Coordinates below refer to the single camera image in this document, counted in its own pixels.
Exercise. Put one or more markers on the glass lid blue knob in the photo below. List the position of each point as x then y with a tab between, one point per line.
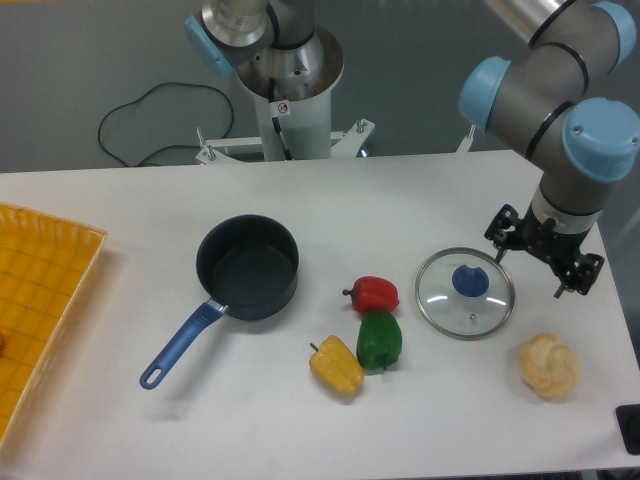
464	294

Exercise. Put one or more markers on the dark saucepan blue handle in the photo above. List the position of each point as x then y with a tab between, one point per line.
248	265

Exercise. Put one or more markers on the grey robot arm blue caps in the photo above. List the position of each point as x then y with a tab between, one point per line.
540	107

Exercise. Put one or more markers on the yellow bell pepper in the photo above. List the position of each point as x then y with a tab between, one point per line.
336	367

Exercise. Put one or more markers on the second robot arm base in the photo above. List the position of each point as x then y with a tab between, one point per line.
276	48

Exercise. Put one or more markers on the yellow woven plastic basket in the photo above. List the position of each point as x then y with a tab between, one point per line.
45	261

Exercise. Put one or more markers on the green bell pepper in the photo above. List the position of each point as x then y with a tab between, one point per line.
379	344

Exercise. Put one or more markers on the round knotted bread roll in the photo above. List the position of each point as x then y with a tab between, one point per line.
549	366

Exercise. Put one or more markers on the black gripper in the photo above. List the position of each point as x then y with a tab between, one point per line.
553	236

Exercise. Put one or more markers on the red bell pepper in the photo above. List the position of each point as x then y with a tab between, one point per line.
372	293

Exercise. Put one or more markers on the black object at table edge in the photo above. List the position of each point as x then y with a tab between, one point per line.
628	417

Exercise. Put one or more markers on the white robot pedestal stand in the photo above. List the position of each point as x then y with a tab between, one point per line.
298	130

